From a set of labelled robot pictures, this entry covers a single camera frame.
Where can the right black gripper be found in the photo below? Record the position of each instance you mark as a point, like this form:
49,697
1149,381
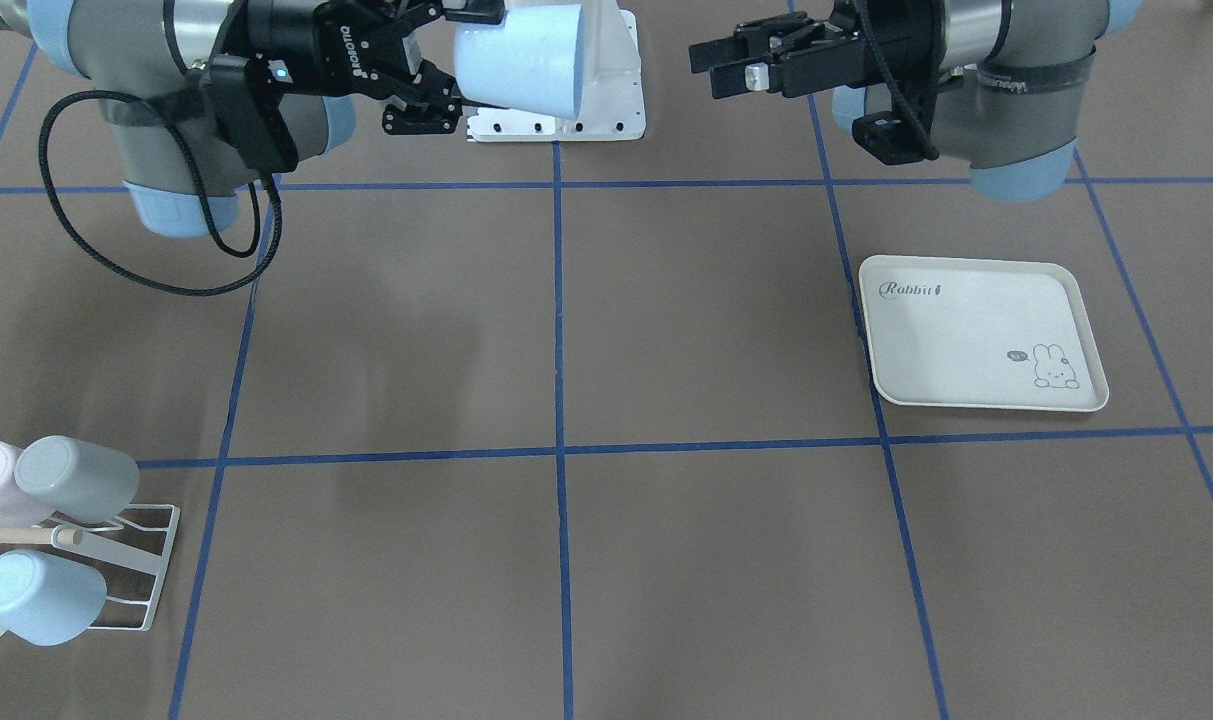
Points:
284,30

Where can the cream plastic tray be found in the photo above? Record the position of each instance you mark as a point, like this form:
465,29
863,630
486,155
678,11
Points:
980,333

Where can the white wire cup rack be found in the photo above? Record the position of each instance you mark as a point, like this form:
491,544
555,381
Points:
132,551

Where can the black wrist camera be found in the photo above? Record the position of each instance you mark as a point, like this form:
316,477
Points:
893,139
245,100

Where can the frosted white plastic cup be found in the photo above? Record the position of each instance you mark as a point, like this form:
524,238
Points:
86,482

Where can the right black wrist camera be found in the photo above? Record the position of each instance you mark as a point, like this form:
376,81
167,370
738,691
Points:
245,100

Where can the white central pedestal column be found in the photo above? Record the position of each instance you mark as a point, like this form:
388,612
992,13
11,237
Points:
612,105

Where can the light blue cup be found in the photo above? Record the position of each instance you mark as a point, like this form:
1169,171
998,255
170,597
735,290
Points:
531,61

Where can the light blue cup off tray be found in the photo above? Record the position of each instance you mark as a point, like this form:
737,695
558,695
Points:
47,600

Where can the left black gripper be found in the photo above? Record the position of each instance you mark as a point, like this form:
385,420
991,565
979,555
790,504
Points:
898,40

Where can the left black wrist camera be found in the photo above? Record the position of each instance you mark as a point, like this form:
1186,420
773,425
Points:
893,139

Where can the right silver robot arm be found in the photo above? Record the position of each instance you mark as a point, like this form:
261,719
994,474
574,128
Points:
204,97

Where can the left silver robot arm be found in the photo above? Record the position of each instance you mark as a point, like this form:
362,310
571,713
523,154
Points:
996,84

